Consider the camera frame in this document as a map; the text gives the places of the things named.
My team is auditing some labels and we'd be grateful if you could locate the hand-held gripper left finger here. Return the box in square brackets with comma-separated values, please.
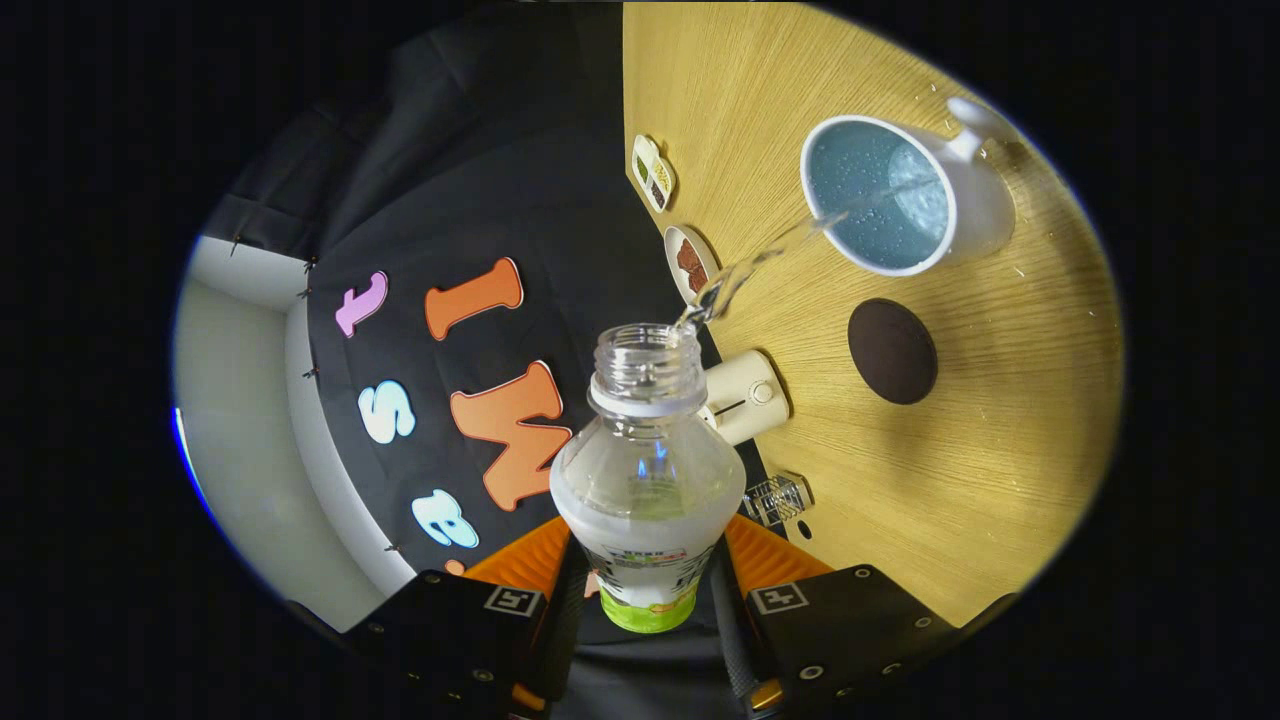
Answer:
[350, 515, 591, 716]

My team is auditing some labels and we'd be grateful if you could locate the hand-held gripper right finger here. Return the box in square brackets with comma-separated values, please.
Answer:
[705, 512, 1021, 713]

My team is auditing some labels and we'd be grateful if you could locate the clear bottle with white label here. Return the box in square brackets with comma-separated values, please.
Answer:
[550, 322, 747, 634]

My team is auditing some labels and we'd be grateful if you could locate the dark brown round coaster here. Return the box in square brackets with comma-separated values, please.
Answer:
[848, 298, 939, 406]

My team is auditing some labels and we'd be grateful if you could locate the clear juice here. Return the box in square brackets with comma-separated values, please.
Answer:
[680, 180, 946, 326]

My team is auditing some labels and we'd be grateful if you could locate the white cup with blue inside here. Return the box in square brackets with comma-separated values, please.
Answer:
[800, 97, 1021, 278]

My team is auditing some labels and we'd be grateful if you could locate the cream toaster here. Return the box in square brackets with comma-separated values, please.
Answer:
[697, 349, 791, 447]

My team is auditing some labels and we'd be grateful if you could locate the wooden table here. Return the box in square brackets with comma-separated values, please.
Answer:
[622, 0, 1126, 629]

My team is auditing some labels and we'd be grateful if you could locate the round cream plate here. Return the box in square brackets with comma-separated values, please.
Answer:
[664, 225, 719, 306]

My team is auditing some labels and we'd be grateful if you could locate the white divided condiment dish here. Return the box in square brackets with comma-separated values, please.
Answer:
[632, 134, 677, 213]

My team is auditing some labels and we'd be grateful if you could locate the wire mesh holder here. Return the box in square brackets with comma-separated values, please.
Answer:
[742, 473, 813, 528]

